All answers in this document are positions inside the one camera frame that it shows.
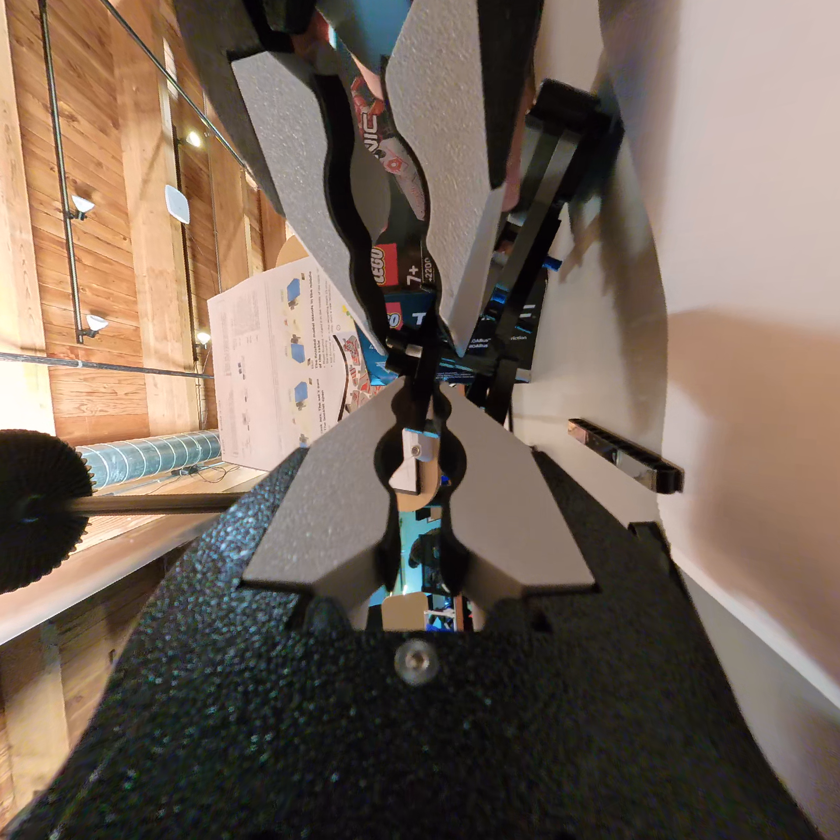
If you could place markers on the person's right hand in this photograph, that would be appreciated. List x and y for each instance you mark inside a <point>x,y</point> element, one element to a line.
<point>373,72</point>

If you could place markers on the white ceiling access point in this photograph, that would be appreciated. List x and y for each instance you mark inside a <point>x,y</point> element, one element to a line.
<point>177,205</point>

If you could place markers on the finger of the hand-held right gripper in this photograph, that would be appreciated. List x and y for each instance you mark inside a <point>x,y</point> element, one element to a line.
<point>453,131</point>
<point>295,164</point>

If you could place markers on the silver ventilation duct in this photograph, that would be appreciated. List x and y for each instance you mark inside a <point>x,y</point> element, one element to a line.
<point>144,459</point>

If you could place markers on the white printed instruction sheet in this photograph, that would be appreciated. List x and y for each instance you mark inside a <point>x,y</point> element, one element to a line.
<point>262,367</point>

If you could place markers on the black ribbed disc on rod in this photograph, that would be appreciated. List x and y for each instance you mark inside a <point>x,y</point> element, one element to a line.
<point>39,512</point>

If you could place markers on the black grey toy brick chassis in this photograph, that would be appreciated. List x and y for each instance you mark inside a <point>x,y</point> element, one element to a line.
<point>558,118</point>

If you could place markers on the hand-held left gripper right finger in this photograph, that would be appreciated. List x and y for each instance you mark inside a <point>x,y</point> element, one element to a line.
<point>518,525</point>

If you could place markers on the red grey sticker sheet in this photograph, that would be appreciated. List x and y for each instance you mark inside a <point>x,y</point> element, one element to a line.
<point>358,394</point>

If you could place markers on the black toy brick beam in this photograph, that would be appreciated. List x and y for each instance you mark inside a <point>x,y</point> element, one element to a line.
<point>623,456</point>

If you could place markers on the black toy set box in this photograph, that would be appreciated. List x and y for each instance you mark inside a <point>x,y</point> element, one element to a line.
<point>394,262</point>

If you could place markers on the white instruction booklet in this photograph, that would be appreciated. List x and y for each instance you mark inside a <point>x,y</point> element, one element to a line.
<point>754,197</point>

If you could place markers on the wooden display board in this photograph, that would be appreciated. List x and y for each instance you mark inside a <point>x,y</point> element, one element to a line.
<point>292,253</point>

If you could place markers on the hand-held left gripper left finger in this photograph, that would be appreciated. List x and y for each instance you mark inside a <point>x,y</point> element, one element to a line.
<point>315,512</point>

